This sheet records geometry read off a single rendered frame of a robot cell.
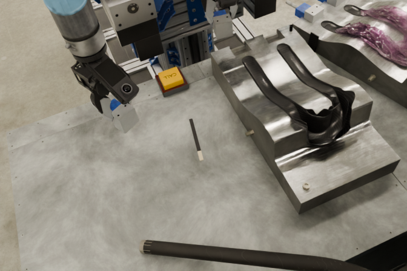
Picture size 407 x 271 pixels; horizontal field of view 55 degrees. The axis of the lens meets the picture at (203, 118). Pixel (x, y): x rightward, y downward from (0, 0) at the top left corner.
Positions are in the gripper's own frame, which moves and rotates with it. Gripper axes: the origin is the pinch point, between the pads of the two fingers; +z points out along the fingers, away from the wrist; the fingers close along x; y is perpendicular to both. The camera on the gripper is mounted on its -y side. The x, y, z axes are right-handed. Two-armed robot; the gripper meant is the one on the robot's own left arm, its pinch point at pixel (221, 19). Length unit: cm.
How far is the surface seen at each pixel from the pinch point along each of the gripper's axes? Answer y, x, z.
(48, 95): 84, 91, 95
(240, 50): -4.7, -4.0, 8.8
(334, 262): -70, -3, 3
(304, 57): -15.3, -19.2, 6.6
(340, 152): -45.0, -16.7, 9.0
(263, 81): -19.8, -6.0, 7.2
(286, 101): -30.2, -8.4, 4.4
